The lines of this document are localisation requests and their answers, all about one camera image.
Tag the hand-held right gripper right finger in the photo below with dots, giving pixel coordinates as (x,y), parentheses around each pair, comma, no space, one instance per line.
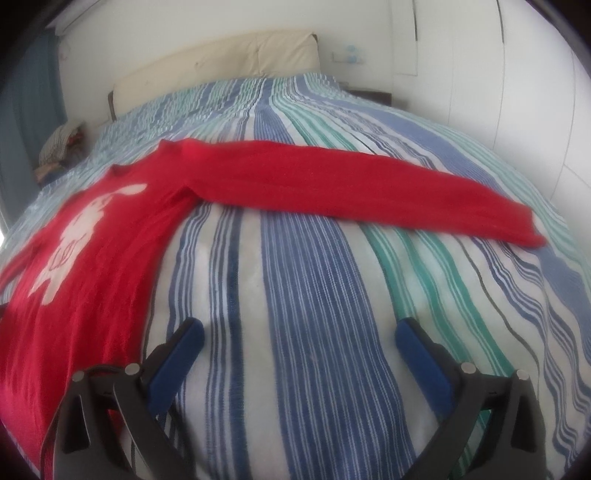
(422,364)

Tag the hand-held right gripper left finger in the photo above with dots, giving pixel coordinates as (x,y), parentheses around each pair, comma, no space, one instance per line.
(178,357)

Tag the red towel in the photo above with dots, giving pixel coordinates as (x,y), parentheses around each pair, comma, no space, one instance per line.
(115,277)

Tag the pile of mixed clothes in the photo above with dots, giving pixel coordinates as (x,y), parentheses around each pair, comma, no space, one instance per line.
(57,143)

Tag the blue green striped bed sheet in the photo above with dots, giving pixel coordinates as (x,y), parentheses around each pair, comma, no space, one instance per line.
(300,300)

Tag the dark wooden nightstand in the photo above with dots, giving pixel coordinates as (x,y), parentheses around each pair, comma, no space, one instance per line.
(374,96)

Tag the blue curtain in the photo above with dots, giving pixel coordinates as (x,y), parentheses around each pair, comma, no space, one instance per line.
(27,101)

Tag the cream padded headboard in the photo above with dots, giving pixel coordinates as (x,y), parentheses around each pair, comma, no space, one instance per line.
(231,60)

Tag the white wardrobe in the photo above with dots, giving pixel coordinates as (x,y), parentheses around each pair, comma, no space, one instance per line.
(461,46)

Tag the white wall socket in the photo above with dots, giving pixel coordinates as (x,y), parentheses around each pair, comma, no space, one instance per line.
(348,55)

